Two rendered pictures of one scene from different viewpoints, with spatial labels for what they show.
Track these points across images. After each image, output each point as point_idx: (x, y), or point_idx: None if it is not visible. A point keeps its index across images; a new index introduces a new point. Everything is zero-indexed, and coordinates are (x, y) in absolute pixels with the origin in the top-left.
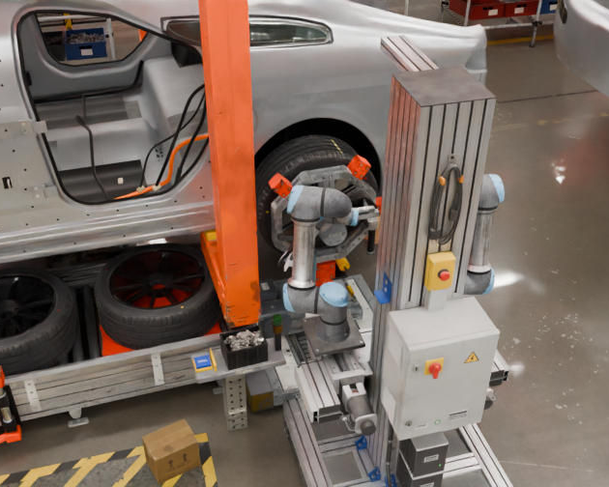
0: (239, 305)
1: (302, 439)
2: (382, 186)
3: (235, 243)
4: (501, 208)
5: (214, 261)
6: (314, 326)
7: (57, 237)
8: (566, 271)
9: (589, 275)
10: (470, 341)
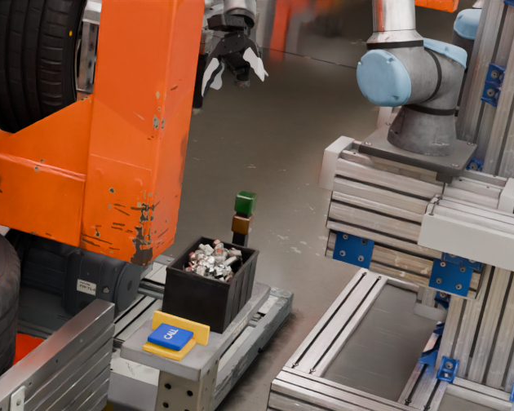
0: (163, 201)
1: (378, 410)
2: None
3: (183, 28)
4: None
5: (10, 157)
6: (391, 145)
7: None
8: (260, 162)
9: (285, 161)
10: None
